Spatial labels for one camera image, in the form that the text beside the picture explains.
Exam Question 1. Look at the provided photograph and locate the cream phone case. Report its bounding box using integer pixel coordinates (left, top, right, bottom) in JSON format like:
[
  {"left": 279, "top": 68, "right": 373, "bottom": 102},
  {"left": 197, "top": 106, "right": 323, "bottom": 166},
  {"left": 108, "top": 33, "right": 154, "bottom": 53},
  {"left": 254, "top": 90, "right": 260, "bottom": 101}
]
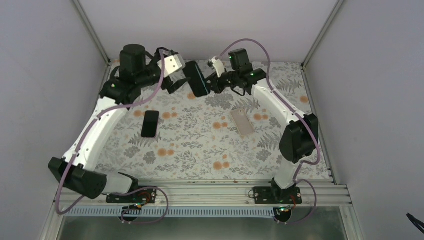
[{"left": 230, "top": 108, "right": 255, "bottom": 137}]

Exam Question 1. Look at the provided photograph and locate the magenta phone black screen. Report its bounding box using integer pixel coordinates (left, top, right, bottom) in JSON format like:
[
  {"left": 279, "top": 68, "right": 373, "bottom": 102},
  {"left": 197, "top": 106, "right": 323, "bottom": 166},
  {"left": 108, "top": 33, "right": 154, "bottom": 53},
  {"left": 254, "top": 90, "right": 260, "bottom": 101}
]
[{"left": 140, "top": 110, "right": 160, "bottom": 138}]

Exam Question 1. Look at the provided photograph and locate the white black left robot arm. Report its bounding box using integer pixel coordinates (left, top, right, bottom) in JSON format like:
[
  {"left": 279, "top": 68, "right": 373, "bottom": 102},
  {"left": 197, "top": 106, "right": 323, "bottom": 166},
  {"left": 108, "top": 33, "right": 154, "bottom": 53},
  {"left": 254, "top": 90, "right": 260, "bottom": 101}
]
[{"left": 48, "top": 44, "right": 185, "bottom": 203}]

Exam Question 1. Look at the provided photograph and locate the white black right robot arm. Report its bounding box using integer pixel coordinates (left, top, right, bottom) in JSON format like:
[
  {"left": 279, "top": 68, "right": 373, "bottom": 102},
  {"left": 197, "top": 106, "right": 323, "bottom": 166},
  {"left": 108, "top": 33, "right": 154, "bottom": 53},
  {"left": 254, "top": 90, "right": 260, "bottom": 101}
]
[{"left": 205, "top": 48, "right": 319, "bottom": 204}]

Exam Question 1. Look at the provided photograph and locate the floral patterned table mat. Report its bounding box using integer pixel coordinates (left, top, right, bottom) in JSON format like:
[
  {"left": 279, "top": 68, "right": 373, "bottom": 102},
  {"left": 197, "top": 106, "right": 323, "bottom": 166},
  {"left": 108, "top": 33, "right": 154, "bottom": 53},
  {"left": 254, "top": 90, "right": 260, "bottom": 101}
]
[{"left": 79, "top": 58, "right": 333, "bottom": 182}]

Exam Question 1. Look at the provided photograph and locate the black object at edge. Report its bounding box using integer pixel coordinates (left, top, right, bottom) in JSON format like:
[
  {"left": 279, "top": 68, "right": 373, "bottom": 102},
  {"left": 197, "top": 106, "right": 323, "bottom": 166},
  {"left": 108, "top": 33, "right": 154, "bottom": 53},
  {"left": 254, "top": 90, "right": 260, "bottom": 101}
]
[{"left": 406, "top": 213, "right": 424, "bottom": 234}]

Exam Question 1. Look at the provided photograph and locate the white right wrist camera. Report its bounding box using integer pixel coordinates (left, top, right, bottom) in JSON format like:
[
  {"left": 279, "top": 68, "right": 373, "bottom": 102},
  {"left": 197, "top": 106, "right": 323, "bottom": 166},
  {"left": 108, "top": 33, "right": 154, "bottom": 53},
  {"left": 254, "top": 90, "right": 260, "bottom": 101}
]
[{"left": 208, "top": 56, "right": 227, "bottom": 78}]

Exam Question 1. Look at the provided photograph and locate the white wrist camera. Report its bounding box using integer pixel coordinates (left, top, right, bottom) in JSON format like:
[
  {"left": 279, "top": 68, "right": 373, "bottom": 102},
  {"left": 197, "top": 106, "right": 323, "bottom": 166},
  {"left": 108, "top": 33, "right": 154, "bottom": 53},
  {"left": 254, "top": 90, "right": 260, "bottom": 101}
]
[
  {"left": 208, "top": 56, "right": 227, "bottom": 78},
  {"left": 156, "top": 50, "right": 186, "bottom": 78}
]

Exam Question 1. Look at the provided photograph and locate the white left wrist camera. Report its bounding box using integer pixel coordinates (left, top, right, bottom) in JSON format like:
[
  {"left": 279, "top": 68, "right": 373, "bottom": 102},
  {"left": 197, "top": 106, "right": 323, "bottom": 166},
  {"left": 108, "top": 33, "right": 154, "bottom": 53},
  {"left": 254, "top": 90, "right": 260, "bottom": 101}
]
[{"left": 156, "top": 50, "right": 186, "bottom": 78}]

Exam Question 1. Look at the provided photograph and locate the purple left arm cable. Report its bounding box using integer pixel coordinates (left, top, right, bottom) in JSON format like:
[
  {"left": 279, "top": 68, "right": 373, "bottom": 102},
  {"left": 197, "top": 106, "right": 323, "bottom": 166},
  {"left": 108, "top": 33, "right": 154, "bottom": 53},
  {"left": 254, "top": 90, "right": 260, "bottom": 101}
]
[{"left": 54, "top": 48, "right": 170, "bottom": 225}]

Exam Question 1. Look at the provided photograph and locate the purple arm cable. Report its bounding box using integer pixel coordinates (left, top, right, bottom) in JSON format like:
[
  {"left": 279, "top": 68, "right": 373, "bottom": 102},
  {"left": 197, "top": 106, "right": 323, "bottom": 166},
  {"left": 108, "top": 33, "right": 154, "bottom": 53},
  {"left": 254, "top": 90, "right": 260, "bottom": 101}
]
[
  {"left": 54, "top": 48, "right": 170, "bottom": 225},
  {"left": 218, "top": 38, "right": 322, "bottom": 226}
]

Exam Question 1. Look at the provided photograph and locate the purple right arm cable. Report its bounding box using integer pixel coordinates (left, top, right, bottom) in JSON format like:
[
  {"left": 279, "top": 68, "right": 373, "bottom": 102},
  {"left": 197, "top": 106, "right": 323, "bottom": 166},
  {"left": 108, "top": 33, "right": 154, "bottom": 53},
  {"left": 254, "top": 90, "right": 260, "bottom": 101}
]
[{"left": 218, "top": 38, "right": 322, "bottom": 226}]

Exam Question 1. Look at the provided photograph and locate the right aluminium corner post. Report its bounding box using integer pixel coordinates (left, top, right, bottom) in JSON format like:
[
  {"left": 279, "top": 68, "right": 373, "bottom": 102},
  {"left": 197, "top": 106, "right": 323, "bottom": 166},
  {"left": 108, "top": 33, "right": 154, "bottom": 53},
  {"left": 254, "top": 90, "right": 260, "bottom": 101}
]
[{"left": 301, "top": 0, "right": 345, "bottom": 71}]

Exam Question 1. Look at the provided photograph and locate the aluminium corner post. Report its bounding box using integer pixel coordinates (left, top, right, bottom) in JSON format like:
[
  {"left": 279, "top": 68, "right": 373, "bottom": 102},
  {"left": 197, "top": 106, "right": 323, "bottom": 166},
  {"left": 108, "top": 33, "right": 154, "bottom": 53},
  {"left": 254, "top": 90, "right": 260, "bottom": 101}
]
[
  {"left": 301, "top": 0, "right": 345, "bottom": 71},
  {"left": 71, "top": 0, "right": 111, "bottom": 66}
]

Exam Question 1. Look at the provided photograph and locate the left aluminium corner post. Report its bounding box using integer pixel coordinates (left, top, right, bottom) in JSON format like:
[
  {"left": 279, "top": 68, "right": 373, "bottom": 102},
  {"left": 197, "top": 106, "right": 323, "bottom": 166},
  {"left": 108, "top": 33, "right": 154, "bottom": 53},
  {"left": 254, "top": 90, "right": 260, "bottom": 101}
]
[{"left": 71, "top": 0, "right": 111, "bottom": 66}]

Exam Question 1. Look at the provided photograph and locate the aluminium front rail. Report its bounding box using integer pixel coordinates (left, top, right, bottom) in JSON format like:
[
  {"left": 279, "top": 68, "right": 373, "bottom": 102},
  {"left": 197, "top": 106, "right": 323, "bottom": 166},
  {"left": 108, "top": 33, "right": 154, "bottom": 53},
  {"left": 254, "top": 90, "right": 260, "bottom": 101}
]
[{"left": 53, "top": 179, "right": 353, "bottom": 208}]

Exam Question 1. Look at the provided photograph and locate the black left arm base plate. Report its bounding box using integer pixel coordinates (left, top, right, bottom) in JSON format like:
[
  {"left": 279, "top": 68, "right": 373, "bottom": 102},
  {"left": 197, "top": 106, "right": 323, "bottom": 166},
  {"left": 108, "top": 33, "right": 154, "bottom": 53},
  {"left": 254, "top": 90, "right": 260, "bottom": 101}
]
[{"left": 106, "top": 186, "right": 158, "bottom": 205}]

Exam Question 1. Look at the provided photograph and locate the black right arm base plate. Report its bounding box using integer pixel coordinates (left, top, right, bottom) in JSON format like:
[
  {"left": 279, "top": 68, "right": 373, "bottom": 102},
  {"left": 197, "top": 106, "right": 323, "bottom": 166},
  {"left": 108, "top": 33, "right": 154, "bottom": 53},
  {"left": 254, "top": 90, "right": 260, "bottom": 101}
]
[{"left": 247, "top": 186, "right": 303, "bottom": 205}]

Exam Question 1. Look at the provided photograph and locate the grey slotted cable duct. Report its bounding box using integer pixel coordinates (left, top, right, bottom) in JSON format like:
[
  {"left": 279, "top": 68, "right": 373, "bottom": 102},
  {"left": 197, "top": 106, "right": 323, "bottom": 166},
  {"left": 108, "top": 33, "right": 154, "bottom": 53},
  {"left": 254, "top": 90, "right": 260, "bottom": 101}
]
[{"left": 65, "top": 205, "right": 275, "bottom": 218}]

